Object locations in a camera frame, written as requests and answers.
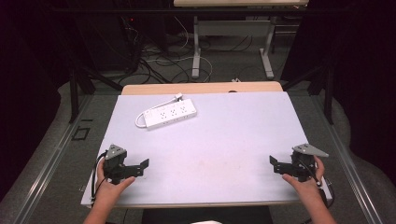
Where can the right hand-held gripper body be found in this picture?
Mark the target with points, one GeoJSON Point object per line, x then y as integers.
{"type": "Point", "coordinates": [305, 161]}

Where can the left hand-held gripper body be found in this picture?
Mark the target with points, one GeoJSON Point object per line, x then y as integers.
{"type": "Point", "coordinates": [114, 161]}

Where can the person's right hand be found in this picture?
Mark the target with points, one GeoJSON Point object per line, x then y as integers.
{"type": "Point", "coordinates": [306, 183]}

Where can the person's left hand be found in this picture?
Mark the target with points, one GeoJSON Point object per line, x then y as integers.
{"type": "Point", "coordinates": [109, 186]}

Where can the black floor hatch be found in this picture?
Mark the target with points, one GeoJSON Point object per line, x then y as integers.
{"type": "Point", "coordinates": [81, 133]}

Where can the white power strip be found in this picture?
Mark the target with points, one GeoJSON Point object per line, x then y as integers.
{"type": "Point", "coordinates": [171, 114]}

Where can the black metal stand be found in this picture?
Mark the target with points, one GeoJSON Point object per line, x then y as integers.
{"type": "Point", "coordinates": [74, 93]}
{"type": "Point", "coordinates": [327, 93]}

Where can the white power plug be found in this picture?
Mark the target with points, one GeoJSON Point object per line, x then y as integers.
{"type": "Point", "coordinates": [179, 97]}

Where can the person's dark clothing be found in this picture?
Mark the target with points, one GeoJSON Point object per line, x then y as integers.
{"type": "Point", "coordinates": [205, 215]}

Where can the black equipment cabinet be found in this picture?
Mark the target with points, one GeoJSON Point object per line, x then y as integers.
{"type": "Point", "coordinates": [106, 40]}

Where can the white-framed desk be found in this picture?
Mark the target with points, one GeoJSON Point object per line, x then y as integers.
{"type": "Point", "coordinates": [233, 28]}

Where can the aluminium floor rail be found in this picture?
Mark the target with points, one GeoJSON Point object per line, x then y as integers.
{"type": "Point", "coordinates": [351, 174]}
{"type": "Point", "coordinates": [46, 168]}

